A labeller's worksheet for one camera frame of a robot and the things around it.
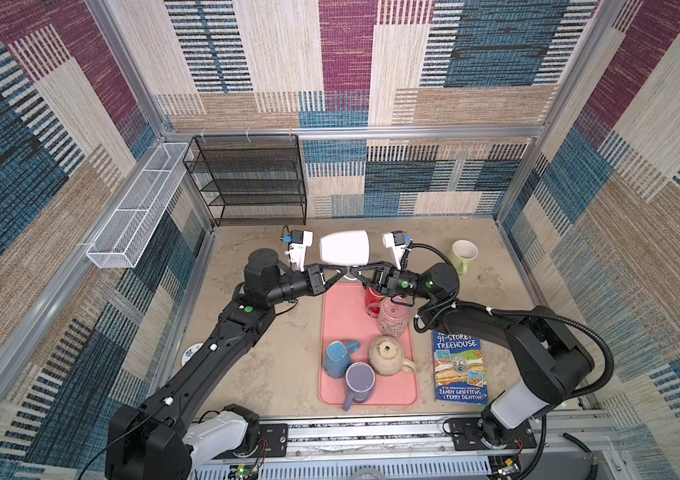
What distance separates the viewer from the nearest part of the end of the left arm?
628 mm

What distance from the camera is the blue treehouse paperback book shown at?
2.60ft

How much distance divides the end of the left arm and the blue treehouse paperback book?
0.40m
